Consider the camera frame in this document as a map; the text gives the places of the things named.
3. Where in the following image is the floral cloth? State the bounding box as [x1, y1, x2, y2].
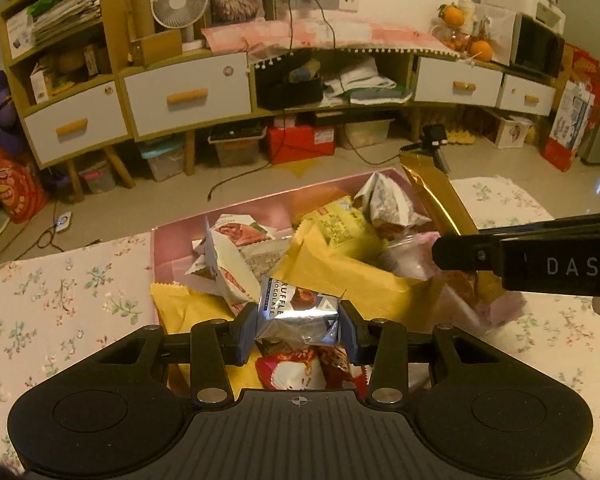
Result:
[0, 175, 600, 467]

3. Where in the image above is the silver chocolate packet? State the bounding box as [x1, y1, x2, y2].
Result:
[254, 276, 342, 348]

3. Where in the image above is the black fabric basket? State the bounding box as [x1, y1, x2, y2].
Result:
[255, 64, 324, 111]

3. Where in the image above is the brown cardboard box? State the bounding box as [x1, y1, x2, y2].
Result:
[129, 29, 184, 67]

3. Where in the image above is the white drawer wooden handle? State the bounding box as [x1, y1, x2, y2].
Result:
[496, 73, 559, 117]
[22, 81, 132, 164]
[413, 56, 504, 109]
[122, 52, 254, 137]

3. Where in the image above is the white desk fan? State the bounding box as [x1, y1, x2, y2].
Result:
[150, 0, 212, 52]

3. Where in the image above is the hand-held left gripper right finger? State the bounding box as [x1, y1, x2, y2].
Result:
[340, 301, 503, 405]

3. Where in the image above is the white red-picture snack packet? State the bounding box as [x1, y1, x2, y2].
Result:
[206, 213, 277, 247]
[184, 219, 264, 312]

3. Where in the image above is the gold snack bar packet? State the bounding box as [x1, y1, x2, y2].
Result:
[399, 156, 507, 307]

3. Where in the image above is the red cardboard box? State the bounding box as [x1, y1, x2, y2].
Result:
[266, 124, 338, 166]

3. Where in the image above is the stack of papers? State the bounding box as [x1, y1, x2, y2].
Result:
[29, 0, 104, 47]

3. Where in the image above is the printed olive-yellow snack packet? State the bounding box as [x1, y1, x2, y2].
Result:
[299, 198, 387, 252]

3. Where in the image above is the small black tripod camera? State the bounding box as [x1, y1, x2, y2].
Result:
[399, 124, 452, 172]

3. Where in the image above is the yellow foam mat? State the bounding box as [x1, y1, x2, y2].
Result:
[444, 126, 482, 147]

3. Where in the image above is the plain yellow snack packet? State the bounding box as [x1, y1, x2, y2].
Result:
[149, 281, 262, 392]

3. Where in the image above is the red and white snack packet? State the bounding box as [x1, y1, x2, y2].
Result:
[255, 344, 372, 392]

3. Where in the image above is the teal storage bin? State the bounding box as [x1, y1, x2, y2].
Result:
[139, 141, 187, 182]

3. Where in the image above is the cardboard tube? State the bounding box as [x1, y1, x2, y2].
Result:
[129, 0, 154, 42]

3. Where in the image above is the white printed box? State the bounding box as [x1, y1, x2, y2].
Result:
[484, 109, 534, 149]

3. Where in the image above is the folded clothes pile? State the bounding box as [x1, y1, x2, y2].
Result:
[324, 56, 414, 107]

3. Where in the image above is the clear storage bin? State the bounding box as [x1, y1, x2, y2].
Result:
[339, 118, 397, 151]

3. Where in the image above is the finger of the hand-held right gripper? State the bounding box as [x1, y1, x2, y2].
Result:
[432, 234, 504, 280]
[460, 211, 600, 237]

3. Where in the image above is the wooden cabinet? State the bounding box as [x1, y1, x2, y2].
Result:
[0, 0, 562, 197]

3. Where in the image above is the pink snack packet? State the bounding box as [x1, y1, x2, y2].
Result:
[441, 269, 529, 329]

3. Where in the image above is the purple hat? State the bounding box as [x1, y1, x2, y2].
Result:
[0, 70, 27, 157]

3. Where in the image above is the orange fruit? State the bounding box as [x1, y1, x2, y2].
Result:
[437, 4, 467, 29]
[469, 38, 496, 64]

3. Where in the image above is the pink patterned cloth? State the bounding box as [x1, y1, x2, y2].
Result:
[201, 16, 462, 57]

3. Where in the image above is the orange printed bag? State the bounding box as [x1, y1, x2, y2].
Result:
[0, 146, 49, 224]

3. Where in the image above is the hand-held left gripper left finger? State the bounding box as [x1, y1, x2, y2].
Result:
[97, 302, 258, 406]

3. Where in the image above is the pink cardboard box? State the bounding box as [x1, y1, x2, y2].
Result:
[150, 169, 482, 328]

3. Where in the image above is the black microwave oven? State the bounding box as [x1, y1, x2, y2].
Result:
[509, 13, 567, 79]

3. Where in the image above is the red paper bag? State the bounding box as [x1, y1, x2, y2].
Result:
[539, 44, 600, 172]

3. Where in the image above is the large yellow snack packet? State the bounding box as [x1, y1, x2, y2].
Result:
[279, 224, 442, 322]

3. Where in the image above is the clear white slim packet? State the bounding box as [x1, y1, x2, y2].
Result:
[379, 231, 442, 282]

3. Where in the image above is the white grey-print snack packet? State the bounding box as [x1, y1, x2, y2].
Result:
[354, 171, 432, 229]

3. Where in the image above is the clear bin dark lid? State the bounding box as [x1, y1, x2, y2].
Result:
[208, 126, 267, 168]

